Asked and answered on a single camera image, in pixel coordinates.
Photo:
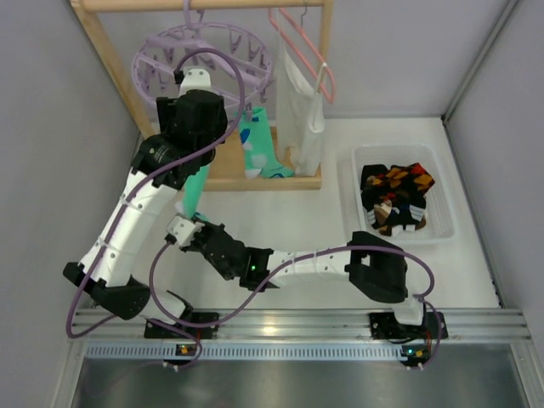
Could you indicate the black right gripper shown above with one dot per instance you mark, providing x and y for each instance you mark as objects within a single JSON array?
[{"x": 203, "y": 237}]

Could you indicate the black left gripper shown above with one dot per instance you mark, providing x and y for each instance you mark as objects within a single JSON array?
[{"x": 166, "y": 112}]

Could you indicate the mint green patterned sock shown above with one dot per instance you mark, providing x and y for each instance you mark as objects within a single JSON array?
[{"x": 195, "y": 191}]

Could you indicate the brown striped sock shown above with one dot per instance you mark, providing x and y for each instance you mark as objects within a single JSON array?
[{"x": 387, "y": 217}]

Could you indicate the black red argyle sock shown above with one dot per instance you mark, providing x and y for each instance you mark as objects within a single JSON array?
[
  {"x": 396, "y": 183},
  {"x": 420, "y": 180}
]

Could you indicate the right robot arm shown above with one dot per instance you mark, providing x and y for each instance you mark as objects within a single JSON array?
[{"x": 375, "y": 267}]

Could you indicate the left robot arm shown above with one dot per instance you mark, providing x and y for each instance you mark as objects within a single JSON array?
[{"x": 106, "y": 271}]

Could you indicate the white cloth on hanger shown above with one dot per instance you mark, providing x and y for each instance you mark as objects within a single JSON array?
[{"x": 299, "y": 116}]

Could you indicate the pink clothes hanger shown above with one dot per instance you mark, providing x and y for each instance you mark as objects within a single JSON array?
[{"x": 313, "y": 57}]

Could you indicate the black sock with white stripes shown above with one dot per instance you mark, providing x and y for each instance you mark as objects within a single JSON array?
[{"x": 371, "y": 189}]

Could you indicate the white plastic laundry basket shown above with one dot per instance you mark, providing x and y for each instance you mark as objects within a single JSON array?
[{"x": 440, "y": 219}]

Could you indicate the aluminium corner profile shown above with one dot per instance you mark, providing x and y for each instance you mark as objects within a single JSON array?
[{"x": 485, "y": 49}]

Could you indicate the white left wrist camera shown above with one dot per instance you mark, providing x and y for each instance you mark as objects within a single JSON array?
[{"x": 193, "y": 78}]

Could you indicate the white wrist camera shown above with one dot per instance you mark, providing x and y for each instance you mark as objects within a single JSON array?
[
  {"x": 193, "y": 78},
  {"x": 181, "y": 231}
]

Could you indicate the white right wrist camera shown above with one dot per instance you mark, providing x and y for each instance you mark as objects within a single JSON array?
[{"x": 181, "y": 231}]

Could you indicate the wooden drying rack frame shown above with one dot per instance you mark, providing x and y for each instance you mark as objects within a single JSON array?
[{"x": 241, "y": 67}]

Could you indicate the white slotted cable duct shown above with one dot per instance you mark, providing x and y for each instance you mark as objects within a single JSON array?
[{"x": 258, "y": 351}]

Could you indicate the aluminium mounting rail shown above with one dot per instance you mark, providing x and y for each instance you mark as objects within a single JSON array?
[{"x": 354, "y": 325}]

